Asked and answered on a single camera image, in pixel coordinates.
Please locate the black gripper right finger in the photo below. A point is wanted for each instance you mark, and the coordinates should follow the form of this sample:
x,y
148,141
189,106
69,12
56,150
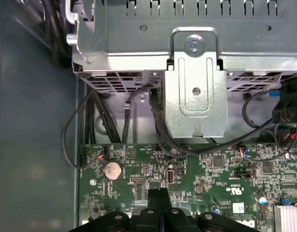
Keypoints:
x,y
166,215

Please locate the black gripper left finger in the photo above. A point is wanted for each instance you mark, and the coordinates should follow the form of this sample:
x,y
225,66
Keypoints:
x,y
154,212

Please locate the internal USB port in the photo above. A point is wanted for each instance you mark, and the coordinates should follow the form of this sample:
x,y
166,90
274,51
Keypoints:
x,y
170,176

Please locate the green motherboard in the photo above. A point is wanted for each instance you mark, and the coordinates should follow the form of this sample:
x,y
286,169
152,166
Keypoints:
x,y
199,174

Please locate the round coin battery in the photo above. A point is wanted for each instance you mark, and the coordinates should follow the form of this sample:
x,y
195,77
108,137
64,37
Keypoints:
x,y
112,169

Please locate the silver motherboard screw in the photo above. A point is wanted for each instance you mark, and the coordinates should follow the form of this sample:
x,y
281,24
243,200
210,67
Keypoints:
x,y
92,182

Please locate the silver finned heat sink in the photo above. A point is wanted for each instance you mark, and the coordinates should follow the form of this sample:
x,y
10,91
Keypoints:
x,y
288,217

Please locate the black open PC case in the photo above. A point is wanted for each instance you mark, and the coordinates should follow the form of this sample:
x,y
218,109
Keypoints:
x,y
30,120

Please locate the black plug connector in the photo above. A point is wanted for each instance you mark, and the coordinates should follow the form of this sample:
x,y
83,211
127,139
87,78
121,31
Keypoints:
x,y
288,101

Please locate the metal disk bay cage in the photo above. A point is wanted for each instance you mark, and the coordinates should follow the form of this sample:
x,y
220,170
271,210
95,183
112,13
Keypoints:
x,y
138,36

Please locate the silver metal cage bracket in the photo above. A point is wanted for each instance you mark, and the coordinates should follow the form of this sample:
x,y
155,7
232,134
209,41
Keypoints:
x,y
194,106

